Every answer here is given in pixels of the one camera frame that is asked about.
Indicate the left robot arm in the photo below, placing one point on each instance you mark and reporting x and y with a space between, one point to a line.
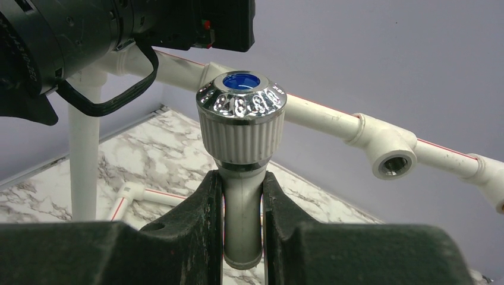
43 43

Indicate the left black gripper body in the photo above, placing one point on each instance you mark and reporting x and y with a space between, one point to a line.
182 25

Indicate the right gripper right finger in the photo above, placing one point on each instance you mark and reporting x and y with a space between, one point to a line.
298 249

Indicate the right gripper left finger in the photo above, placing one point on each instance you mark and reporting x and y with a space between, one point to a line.
184 246

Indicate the white PVC pipe frame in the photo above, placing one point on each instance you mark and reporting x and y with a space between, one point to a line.
392 151

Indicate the white faucet chrome knob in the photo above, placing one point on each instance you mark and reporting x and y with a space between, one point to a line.
241 117

